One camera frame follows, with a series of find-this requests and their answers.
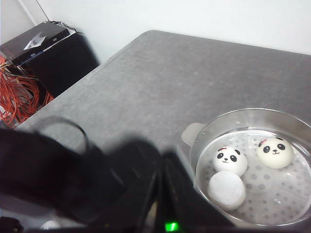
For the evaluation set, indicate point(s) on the panda bun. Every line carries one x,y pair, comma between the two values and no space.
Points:
226,190
231,159
275,152

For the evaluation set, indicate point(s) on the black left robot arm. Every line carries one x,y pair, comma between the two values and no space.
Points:
106,193

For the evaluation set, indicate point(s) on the stainless steel steamer pot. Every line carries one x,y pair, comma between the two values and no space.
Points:
275,198

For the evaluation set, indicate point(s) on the black equipment box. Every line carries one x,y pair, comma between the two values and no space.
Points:
55,54

